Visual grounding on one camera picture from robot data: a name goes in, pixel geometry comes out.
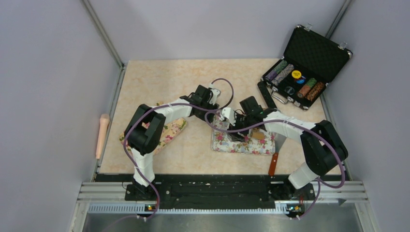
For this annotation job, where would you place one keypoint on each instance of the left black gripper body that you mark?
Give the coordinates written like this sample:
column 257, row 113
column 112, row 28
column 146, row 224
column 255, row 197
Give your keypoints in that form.
column 206, row 104

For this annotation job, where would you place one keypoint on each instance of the floral tray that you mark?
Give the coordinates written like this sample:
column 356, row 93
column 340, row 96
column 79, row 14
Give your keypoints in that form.
column 221, row 142

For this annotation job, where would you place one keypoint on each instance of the wooden dough roller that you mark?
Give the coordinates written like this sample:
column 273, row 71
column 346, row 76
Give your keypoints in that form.
column 257, row 135

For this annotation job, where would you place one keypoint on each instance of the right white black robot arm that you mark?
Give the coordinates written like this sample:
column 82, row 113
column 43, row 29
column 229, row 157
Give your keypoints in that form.
column 322, row 146

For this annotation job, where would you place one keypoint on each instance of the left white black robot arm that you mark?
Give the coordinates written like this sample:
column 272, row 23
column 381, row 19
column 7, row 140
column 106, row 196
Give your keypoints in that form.
column 143, row 164

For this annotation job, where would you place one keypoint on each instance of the black microphone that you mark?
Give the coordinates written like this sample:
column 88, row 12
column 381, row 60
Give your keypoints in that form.
column 263, row 89

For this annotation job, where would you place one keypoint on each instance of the folded floral cloth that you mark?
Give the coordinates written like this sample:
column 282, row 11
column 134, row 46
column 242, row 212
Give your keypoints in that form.
column 171, row 134

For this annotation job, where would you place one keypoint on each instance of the grey poker chip stack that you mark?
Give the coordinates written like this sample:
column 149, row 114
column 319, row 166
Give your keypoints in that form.
column 283, row 74

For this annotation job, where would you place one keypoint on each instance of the purple poker chip stack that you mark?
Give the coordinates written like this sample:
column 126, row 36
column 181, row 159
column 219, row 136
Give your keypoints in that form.
column 276, row 70

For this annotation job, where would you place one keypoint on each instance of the green poker chip stack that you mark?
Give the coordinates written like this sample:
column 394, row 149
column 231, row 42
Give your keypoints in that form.
column 306, row 88

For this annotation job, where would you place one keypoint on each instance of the yellow dealer button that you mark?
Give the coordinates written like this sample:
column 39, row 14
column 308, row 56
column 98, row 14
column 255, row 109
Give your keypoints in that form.
column 296, row 74

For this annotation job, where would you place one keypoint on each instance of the brown poker chip stack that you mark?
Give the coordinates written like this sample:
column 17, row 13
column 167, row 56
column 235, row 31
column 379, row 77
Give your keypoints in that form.
column 315, row 91

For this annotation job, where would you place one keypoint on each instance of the black poker chip case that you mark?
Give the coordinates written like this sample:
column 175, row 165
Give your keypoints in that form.
column 315, row 57

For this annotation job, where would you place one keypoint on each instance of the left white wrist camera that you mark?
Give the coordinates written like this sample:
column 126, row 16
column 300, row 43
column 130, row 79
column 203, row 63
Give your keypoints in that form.
column 215, row 94

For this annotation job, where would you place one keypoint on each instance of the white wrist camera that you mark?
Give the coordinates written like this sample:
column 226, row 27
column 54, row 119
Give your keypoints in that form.
column 229, row 114
column 215, row 94

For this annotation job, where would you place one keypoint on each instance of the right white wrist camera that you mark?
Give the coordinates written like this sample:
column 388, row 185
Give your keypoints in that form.
column 229, row 114

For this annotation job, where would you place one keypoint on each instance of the metal spatula wooden handle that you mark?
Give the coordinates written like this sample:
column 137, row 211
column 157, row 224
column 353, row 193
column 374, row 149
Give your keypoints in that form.
column 278, row 141

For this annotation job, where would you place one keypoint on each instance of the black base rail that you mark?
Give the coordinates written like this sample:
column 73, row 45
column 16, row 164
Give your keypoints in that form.
column 218, row 194

